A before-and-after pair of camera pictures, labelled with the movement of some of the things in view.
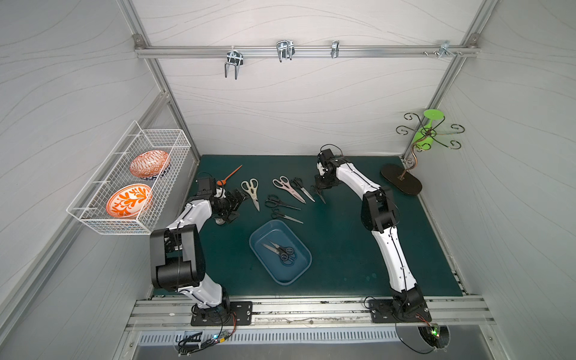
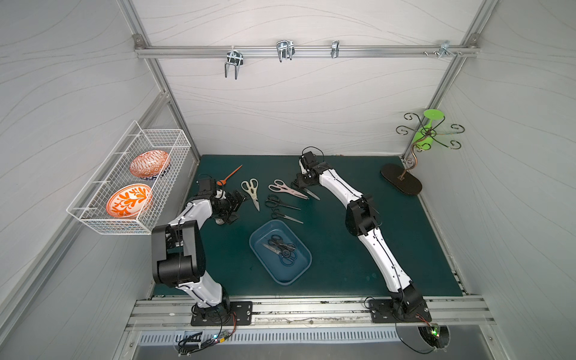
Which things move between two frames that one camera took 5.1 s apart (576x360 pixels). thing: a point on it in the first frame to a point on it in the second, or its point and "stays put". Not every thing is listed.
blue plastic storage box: [281, 235] stays put
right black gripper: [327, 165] to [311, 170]
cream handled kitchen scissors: [251, 187] stays put
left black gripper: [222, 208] stays put
